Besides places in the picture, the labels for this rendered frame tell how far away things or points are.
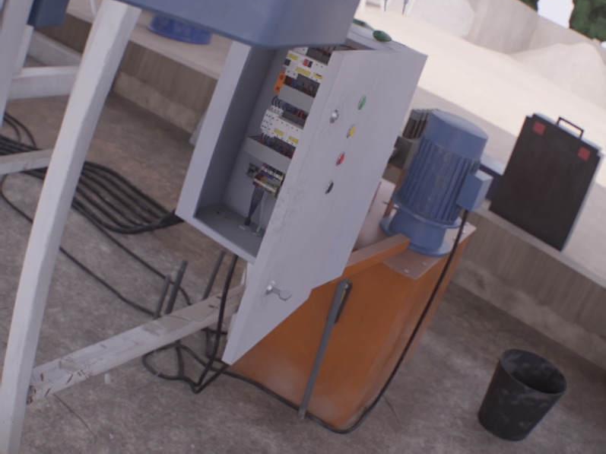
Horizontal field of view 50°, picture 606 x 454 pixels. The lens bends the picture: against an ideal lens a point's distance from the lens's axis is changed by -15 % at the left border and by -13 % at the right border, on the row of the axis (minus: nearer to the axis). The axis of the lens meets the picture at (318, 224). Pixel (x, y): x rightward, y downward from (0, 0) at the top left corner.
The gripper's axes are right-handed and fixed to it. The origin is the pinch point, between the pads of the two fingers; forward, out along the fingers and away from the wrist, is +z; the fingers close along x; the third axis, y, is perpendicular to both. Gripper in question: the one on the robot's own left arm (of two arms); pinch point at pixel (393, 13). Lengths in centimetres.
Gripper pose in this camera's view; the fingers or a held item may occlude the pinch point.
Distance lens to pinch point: 166.8
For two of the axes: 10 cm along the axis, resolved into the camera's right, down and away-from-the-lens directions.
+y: 4.7, -0.8, 8.8
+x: -8.6, -2.5, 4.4
